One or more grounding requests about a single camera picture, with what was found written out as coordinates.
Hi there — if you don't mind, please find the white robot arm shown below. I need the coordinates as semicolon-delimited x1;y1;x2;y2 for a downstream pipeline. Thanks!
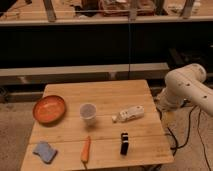
157;63;213;117

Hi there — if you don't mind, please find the black binder clip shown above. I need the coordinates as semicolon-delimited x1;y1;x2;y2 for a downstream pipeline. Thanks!
120;132;129;155

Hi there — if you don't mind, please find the orange ceramic bowl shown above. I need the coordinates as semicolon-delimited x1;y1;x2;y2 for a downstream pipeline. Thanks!
33;95;66;124

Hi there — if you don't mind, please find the black power cable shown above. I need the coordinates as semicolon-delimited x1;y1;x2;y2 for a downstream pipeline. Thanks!
156;104;213;171

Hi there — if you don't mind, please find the orange carrot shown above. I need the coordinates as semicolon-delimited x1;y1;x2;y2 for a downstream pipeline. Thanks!
81;136;91;163

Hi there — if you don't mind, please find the wooden table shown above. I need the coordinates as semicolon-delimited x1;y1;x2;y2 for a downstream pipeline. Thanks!
21;80;174;171

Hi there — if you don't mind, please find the white plastic bottle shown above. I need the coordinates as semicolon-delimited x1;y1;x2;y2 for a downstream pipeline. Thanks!
112;105;144;123

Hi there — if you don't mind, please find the blue sponge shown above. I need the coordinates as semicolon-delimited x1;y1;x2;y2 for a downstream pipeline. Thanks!
33;141;57;164

